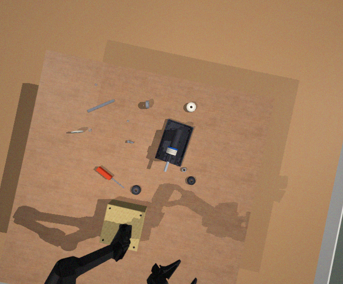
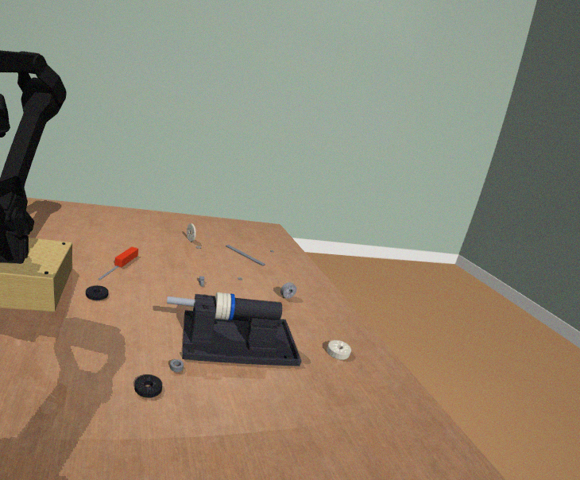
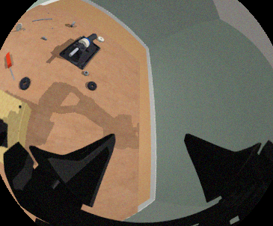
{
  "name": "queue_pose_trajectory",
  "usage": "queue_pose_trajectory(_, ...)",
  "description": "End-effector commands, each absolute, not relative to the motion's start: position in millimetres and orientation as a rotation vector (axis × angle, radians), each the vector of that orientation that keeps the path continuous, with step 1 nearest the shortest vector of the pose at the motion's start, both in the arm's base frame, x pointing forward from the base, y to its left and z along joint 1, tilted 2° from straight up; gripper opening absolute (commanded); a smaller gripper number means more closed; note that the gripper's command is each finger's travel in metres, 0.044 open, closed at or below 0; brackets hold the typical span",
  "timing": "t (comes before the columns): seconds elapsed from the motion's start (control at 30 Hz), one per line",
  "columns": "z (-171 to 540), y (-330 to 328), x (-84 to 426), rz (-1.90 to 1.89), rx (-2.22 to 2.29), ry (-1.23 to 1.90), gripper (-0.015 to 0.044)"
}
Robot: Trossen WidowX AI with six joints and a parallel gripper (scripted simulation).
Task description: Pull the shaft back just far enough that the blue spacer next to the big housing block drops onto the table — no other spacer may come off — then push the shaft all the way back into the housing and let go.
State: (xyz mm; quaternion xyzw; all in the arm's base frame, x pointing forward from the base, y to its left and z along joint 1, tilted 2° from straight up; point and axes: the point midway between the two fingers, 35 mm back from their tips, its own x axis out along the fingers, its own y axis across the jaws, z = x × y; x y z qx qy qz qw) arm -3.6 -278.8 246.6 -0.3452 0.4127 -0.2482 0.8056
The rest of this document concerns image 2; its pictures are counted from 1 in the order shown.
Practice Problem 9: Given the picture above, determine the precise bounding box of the red-handled screwdriver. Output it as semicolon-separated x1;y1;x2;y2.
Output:
98;247;138;281

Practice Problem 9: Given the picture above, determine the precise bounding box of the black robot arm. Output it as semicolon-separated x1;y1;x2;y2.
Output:
0;50;67;264

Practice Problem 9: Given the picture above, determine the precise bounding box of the black round disc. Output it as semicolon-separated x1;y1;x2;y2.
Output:
85;285;109;300

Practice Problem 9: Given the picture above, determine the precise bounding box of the black ring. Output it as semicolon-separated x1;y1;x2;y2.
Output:
134;374;163;398

